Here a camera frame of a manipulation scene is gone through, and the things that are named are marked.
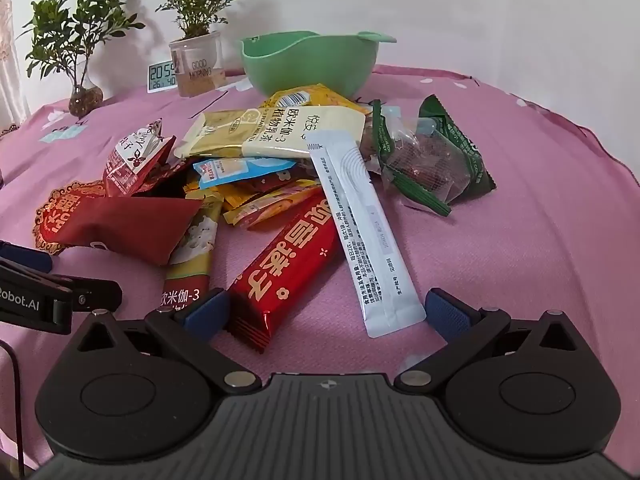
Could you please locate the long red snack packet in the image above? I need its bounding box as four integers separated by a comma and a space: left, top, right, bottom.
227, 192, 342, 354

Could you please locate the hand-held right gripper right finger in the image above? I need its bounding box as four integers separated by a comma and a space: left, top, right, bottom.
395, 287, 588, 391

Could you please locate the beige lace curtain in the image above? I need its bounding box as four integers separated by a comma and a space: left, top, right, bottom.
0, 0, 30, 136

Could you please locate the green plant in white pot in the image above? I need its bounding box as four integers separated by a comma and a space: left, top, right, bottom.
152, 0, 241, 98

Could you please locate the gold cream snack packet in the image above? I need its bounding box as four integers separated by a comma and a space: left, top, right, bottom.
174, 109, 263, 158

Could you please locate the dark red gold-edged packet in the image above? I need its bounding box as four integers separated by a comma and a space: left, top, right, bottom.
32, 181, 205, 267

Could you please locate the yellow orange snack packet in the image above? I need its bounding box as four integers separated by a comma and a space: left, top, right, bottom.
221, 180, 323, 229

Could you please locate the green plant in glass vase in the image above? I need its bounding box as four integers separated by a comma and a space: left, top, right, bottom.
17, 0, 147, 119

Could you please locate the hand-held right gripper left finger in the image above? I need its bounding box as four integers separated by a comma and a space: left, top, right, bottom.
65, 287, 261, 395

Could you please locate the light blue snack packet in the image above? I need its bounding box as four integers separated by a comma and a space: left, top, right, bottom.
192, 156, 299, 191

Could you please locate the white digital clock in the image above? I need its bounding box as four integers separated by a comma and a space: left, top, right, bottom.
147, 61, 180, 95

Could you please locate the pink printed tablecloth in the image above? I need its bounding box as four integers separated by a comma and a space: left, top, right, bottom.
0, 62, 640, 480

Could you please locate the maroon snack packet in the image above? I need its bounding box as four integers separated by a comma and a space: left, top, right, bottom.
132, 156, 203, 198

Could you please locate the green plastic bowl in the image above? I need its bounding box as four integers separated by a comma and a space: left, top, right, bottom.
239, 31, 398, 100

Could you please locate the long white sachet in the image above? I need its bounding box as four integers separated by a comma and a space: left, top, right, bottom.
307, 130, 427, 339

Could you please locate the black cable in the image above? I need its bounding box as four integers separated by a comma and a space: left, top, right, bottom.
0, 339, 27, 472

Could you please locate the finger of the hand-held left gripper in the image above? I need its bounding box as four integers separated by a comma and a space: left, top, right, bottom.
0, 240, 54, 274
47, 274, 124, 314

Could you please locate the long gold snack packet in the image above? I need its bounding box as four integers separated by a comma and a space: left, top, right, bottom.
162, 195, 224, 322

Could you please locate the red and white snack packet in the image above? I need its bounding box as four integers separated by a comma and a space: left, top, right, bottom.
102, 118, 177, 197

